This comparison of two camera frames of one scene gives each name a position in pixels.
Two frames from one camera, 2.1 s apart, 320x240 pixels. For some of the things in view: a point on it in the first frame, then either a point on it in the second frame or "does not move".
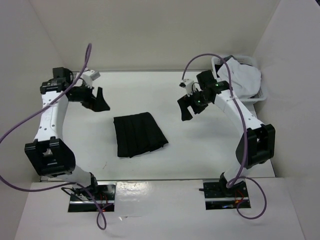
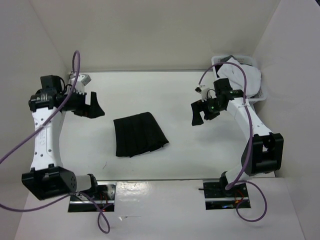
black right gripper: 185,102 to 199,106
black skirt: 137,134 does not move
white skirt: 245,80 does not move
